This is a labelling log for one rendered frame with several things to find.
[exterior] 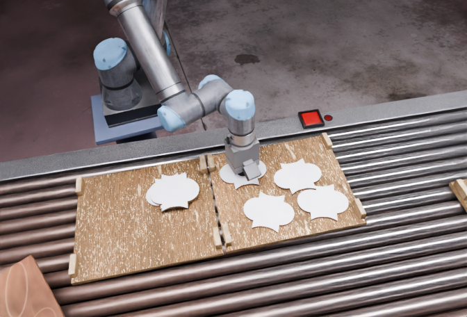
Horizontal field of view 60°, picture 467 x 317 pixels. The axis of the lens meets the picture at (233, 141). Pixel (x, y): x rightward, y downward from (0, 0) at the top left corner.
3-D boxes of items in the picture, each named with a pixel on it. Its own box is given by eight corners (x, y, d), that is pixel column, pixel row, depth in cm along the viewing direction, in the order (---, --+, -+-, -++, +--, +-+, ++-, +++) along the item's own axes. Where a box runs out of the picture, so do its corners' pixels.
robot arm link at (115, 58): (94, 75, 149) (84, 44, 139) (128, 61, 154) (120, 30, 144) (109, 92, 143) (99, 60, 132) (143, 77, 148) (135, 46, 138)
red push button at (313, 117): (300, 116, 148) (300, 113, 147) (316, 113, 148) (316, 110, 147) (305, 127, 144) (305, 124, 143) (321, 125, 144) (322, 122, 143)
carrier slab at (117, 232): (80, 181, 131) (78, 179, 130) (205, 160, 135) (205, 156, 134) (72, 286, 108) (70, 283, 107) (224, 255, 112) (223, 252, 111)
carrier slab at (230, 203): (206, 159, 135) (206, 156, 134) (324, 137, 139) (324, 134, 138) (226, 254, 112) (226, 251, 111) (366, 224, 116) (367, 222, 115)
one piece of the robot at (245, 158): (240, 157, 109) (241, 192, 121) (268, 145, 111) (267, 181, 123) (220, 129, 116) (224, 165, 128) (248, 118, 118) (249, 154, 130)
